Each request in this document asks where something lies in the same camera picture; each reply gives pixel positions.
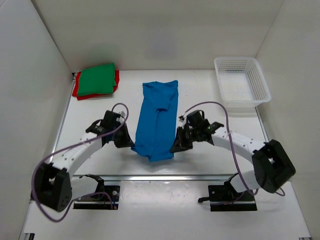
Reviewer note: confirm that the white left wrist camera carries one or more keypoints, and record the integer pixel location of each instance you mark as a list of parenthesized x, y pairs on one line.
[(122, 114)]

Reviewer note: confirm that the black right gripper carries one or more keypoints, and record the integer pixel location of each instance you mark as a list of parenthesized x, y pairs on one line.
[(180, 144)]

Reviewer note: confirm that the aluminium table rail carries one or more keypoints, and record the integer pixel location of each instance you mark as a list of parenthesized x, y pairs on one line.
[(167, 178)]

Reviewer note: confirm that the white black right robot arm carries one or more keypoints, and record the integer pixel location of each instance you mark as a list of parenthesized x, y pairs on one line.
[(272, 167)]

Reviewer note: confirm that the white perforated plastic basket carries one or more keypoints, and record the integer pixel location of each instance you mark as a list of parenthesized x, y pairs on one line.
[(241, 82)]

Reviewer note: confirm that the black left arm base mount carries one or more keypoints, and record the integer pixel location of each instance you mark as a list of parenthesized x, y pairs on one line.
[(92, 192)]

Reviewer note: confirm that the folded red t shirt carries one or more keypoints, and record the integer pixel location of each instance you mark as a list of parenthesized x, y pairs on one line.
[(93, 95)]

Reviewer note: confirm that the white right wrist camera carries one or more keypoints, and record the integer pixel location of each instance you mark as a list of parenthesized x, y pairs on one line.
[(182, 119)]

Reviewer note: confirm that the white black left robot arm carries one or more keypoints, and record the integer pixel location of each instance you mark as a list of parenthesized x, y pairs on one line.
[(54, 184)]

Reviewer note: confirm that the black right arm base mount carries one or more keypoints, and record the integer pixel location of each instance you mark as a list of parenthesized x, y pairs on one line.
[(222, 199)]

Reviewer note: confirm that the blue t shirt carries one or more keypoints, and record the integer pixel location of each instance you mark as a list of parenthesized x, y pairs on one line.
[(156, 127)]

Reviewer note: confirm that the folded green t shirt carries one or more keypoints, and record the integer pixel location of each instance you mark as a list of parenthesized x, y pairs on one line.
[(98, 79)]

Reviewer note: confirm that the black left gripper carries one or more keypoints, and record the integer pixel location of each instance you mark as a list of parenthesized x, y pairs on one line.
[(126, 141)]

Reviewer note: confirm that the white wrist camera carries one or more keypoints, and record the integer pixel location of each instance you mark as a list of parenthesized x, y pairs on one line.
[(182, 119), (122, 114)]

